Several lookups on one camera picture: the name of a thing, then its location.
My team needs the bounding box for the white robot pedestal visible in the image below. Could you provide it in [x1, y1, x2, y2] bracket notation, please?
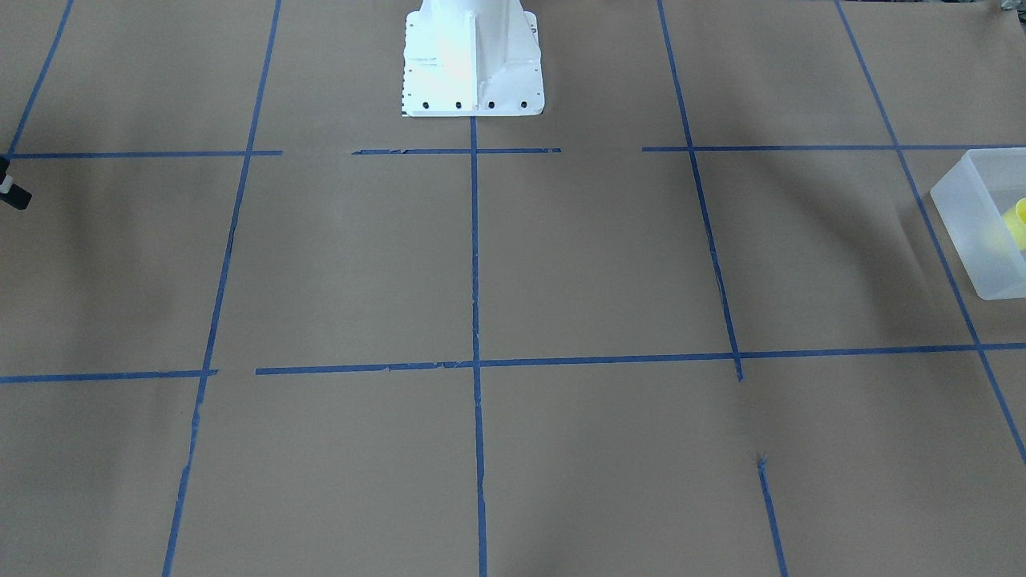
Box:
[401, 1, 546, 118]

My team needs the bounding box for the yellow plastic cup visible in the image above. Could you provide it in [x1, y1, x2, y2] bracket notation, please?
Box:
[1003, 197, 1026, 252]

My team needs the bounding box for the gripper tip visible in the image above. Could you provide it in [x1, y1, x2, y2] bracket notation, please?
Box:
[0, 156, 32, 211]

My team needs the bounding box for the clear plastic storage box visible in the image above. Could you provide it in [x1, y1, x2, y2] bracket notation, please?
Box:
[930, 147, 1025, 301]

